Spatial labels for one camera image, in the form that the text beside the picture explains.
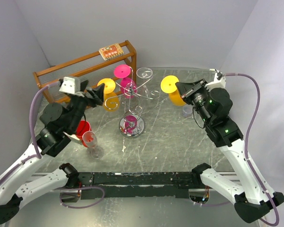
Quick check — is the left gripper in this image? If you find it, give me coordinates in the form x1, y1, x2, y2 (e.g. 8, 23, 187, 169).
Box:
66, 79, 105, 133

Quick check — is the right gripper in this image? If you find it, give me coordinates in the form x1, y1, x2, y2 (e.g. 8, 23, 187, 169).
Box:
176, 78, 213, 124

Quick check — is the orange wine glass front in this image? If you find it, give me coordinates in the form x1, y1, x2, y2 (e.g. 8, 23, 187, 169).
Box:
160, 75, 186, 106

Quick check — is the orange wine glass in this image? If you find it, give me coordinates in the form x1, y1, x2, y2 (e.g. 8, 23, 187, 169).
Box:
98, 78, 120, 112
160, 75, 186, 106

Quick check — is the pink wine glass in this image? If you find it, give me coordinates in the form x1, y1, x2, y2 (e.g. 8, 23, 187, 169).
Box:
114, 64, 137, 99

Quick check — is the clear wine glass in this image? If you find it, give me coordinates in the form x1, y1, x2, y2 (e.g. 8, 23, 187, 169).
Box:
136, 67, 153, 105
82, 131, 104, 159

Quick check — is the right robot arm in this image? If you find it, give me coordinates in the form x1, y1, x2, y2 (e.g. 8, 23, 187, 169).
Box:
175, 80, 284, 223

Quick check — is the wooden shelf rack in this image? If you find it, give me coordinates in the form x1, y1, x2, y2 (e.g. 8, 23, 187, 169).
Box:
33, 40, 137, 89

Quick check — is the chrome wine glass rack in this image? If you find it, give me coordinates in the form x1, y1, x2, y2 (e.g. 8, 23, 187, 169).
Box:
116, 69, 160, 138

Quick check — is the small clear purple cup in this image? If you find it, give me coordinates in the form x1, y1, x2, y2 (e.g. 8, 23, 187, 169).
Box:
182, 105, 193, 118

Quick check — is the orange spiral notebook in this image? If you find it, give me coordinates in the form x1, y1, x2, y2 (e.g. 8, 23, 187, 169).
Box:
98, 44, 124, 61

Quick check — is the red plastic cup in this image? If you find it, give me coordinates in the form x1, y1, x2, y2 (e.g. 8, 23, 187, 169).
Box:
75, 120, 91, 140

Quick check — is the white card box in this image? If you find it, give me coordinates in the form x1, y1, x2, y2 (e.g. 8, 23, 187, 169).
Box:
64, 132, 82, 145

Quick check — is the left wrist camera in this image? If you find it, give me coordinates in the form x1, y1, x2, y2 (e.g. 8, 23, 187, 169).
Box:
59, 77, 84, 97

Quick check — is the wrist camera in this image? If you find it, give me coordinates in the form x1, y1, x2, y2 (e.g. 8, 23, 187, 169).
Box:
205, 69, 226, 91
59, 77, 84, 97

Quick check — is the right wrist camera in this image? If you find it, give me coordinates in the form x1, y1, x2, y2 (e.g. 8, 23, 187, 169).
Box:
205, 69, 226, 91

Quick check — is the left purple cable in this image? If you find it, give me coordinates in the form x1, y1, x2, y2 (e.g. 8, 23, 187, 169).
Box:
0, 81, 62, 190

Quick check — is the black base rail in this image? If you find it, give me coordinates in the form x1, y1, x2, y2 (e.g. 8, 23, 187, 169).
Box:
59, 170, 204, 201

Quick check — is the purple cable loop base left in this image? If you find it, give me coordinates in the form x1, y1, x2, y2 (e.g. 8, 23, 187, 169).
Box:
60, 185, 106, 209

